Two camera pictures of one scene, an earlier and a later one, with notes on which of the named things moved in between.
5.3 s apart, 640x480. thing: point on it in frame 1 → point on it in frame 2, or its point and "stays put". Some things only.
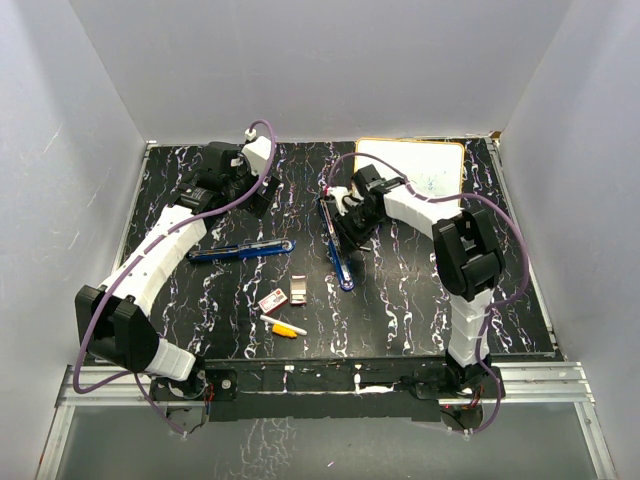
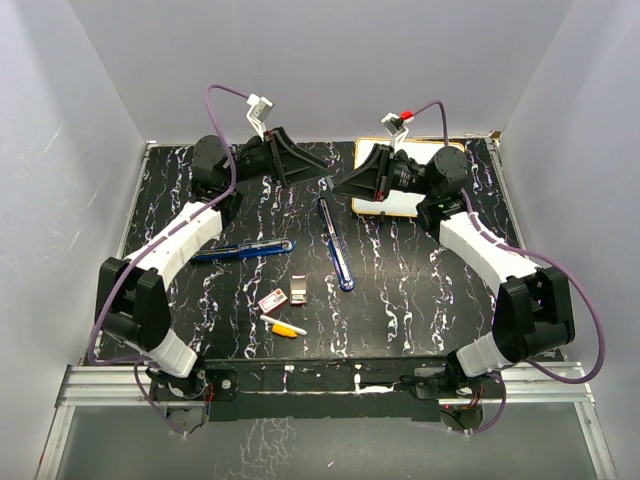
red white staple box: (274, 301) stays put
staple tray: (298, 289) stays put
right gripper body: (358, 224) → (405, 176)
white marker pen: (283, 324) stays put
